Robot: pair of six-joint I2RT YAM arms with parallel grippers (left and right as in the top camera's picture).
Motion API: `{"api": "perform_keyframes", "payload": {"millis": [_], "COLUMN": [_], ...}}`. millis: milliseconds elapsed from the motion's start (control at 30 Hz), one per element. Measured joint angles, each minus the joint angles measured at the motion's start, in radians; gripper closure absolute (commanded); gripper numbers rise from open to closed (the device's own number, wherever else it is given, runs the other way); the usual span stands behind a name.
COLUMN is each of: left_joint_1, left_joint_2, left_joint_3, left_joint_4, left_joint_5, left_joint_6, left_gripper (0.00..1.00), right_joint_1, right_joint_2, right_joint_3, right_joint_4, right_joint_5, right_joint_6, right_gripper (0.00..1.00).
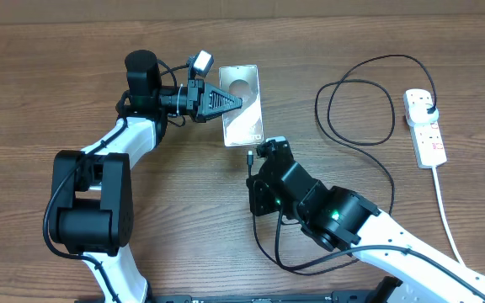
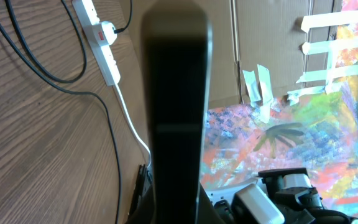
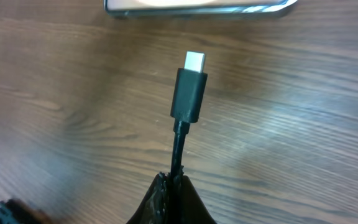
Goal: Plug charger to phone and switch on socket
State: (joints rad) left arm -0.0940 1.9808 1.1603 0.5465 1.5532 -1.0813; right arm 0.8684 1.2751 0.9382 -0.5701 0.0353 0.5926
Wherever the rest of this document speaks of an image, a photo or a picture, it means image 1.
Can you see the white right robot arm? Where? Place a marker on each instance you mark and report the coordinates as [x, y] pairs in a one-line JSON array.
[[344, 222]]

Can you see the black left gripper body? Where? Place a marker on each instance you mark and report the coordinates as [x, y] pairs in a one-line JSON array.
[[183, 100]]

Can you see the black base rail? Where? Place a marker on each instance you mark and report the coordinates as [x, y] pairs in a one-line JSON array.
[[263, 298]]

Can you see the Galaxy S25 Ultra smartphone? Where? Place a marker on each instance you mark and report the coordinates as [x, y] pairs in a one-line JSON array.
[[244, 126]]

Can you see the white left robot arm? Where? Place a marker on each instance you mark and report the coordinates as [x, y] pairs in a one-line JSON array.
[[90, 216]]

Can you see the white power strip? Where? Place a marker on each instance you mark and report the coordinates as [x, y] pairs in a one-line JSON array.
[[427, 140]]

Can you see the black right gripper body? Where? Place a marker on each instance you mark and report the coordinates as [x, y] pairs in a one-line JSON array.
[[267, 202]]

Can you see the white charger plug adapter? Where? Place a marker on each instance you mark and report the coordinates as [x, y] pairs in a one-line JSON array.
[[418, 114]]

